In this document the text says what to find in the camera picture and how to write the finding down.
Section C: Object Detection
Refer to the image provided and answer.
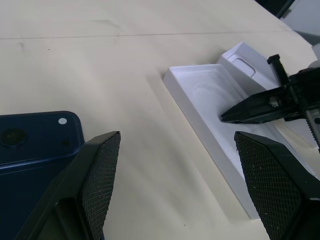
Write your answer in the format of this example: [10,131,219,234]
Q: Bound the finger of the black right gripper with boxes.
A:
[220,85,293,125]

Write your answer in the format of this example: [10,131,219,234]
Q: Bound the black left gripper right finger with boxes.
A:
[234,131,320,240]

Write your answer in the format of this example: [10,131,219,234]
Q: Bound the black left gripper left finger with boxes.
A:
[14,130,121,240]

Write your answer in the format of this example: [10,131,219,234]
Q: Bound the dark blue smartphone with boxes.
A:
[0,110,85,240]

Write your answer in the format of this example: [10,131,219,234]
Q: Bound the white phone box base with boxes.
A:
[162,63,320,220]

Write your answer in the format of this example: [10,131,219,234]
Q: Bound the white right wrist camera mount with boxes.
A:
[307,44,320,70]

